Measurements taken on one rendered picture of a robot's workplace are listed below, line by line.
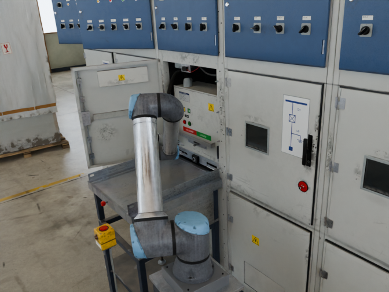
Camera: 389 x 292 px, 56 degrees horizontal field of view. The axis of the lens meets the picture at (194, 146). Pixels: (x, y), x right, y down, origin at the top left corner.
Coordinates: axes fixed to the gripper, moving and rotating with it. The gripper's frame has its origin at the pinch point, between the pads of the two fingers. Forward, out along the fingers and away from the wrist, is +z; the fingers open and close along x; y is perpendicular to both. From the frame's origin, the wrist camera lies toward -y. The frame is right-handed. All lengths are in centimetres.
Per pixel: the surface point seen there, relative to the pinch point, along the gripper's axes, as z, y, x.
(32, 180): 8, -257, -112
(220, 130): 0.4, 30.1, 20.0
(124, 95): -29, -45, 20
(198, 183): 1.3, 27.0, -16.8
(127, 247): -22, 12, -70
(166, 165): 5.1, -14.6, -16.9
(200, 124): 5.8, 4.2, 19.6
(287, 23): -34, 81, 74
